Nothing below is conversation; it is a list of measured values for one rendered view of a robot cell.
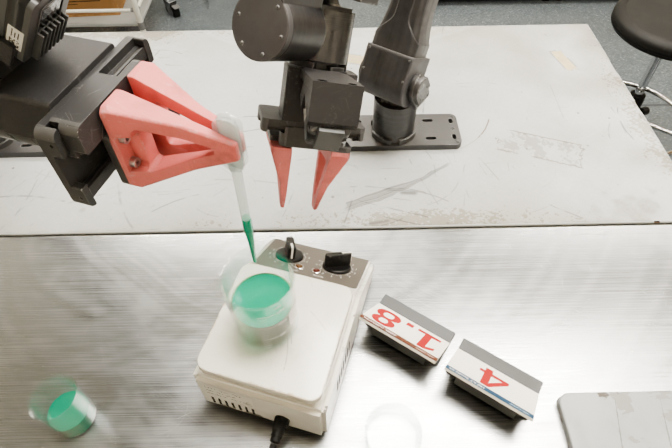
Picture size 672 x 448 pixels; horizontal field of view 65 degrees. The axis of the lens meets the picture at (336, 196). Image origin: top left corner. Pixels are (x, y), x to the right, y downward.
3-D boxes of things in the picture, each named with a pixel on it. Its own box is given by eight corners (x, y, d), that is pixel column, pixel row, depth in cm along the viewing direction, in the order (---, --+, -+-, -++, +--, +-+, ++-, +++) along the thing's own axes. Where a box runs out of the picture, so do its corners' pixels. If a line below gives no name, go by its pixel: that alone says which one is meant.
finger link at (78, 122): (251, 77, 32) (116, 51, 34) (196, 158, 27) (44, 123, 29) (264, 157, 37) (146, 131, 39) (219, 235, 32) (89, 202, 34)
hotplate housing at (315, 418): (273, 249, 66) (266, 208, 60) (374, 273, 64) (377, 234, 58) (194, 425, 52) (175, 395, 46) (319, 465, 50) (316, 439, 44)
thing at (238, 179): (245, 264, 43) (213, 121, 31) (250, 255, 43) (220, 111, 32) (259, 268, 42) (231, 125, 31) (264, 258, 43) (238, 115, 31)
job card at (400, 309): (385, 295, 62) (387, 276, 59) (455, 334, 58) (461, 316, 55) (357, 335, 59) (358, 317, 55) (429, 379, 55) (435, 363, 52)
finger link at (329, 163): (339, 221, 54) (355, 134, 51) (271, 217, 53) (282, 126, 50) (327, 197, 61) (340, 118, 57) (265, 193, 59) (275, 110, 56)
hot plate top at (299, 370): (248, 264, 55) (247, 259, 55) (358, 292, 53) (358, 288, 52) (197, 370, 48) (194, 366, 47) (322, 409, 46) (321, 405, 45)
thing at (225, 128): (229, 162, 35) (218, 110, 31) (247, 167, 35) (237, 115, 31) (225, 169, 34) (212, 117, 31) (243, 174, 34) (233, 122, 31)
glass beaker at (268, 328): (287, 285, 53) (280, 234, 47) (311, 338, 49) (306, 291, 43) (220, 310, 51) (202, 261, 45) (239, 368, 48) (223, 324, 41)
